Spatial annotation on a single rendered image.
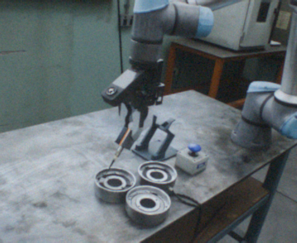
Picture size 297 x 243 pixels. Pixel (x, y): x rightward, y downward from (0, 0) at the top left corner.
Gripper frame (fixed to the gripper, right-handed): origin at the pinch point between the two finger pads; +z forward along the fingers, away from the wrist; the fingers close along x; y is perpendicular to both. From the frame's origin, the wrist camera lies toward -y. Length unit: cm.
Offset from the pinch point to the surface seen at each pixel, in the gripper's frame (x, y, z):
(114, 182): -2.0, -5.3, 11.6
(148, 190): -10.9, -1.8, 10.0
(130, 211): -14.0, -10.5, 10.2
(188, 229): -10.2, 24.0, 38.2
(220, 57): 88, 183, 18
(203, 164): -10.9, 22.2, 10.9
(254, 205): -17, 59, 40
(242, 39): 84, 207, 2
